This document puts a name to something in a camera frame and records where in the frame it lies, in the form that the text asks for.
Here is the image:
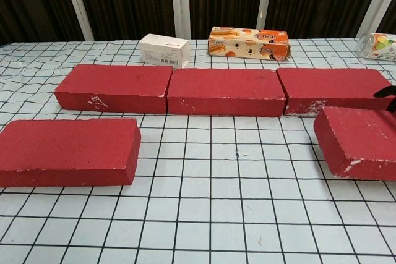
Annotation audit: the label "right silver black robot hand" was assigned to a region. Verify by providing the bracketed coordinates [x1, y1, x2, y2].
[373, 83, 396, 111]

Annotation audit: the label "red foam brick white scuffs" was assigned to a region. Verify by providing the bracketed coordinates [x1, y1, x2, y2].
[313, 105, 396, 182]

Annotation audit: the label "clear bottle fruit label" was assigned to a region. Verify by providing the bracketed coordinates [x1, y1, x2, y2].
[355, 32, 396, 61]

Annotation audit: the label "orange biscuit box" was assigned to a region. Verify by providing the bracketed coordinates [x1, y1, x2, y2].
[207, 26, 291, 62]

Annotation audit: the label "white black grid tablecloth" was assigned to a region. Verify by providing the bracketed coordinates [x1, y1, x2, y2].
[0, 37, 396, 264]

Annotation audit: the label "small white carton box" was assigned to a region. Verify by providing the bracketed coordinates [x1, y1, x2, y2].
[138, 33, 191, 69]

